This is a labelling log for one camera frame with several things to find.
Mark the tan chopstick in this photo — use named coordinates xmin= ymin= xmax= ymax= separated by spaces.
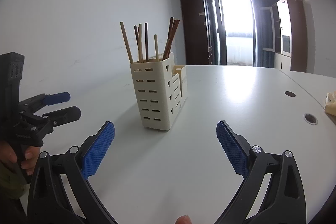
xmin=154 ymin=34 xmax=159 ymax=62
xmin=120 ymin=22 xmax=133 ymax=64

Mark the dark brown chopstick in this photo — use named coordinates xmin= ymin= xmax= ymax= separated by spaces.
xmin=134 ymin=25 xmax=140 ymax=63
xmin=165 ymin=19 xmax=180 ymax=59
xmin=162 ymin=17 xmax=174 ymax=60

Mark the person's left hand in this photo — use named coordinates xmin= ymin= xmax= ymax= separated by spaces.
xmin=1 ymin=140 xmax=41 ymax=175

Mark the person's right hand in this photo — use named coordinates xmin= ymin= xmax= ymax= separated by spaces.
xmin=175 ymin=215 xmax=192 ymax=224

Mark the brown paper bag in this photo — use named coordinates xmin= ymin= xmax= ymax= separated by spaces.
xmin=325 ymin=92 xmax=336 ymax=116

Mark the cream slotted utensil holder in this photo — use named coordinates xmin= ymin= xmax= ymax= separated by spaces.
xmin=130 ymin=53 xmax=188 ymax=131

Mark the white and brown cabinet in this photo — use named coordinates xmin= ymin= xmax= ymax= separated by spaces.
xmin=274 ymin=0 xmax=307 ymax=72

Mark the dark brown tall cabinet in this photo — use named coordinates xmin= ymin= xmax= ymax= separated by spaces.
xmin=181 ymin=0 xmax=214 ymax=65

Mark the bright glass balcony door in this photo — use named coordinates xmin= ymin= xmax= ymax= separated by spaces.
xmin=212 ymin=0 xmax=255 ymax=66

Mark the dark blue curtain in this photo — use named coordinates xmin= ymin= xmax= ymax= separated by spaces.
xmin=252 ymin=0 xmax=279 ymax=68

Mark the black left camera box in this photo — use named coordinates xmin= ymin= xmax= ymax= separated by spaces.
xmin=1 ymin=52 xmax=25 ymax=140

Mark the table cable grommet near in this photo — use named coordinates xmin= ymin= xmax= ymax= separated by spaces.
xmin=303 ymin=113 xmax=318 ymax=125

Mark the table cable grommet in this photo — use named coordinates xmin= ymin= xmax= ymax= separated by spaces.
xmin=285 ymin=91 xmax=296 ymax=97
xmin=303 ymin=113 xmax=318 ymax=125

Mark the table cable grommet far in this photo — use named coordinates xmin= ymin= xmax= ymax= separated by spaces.
xmin=285 ymin=91 xmax=296 ymax=97

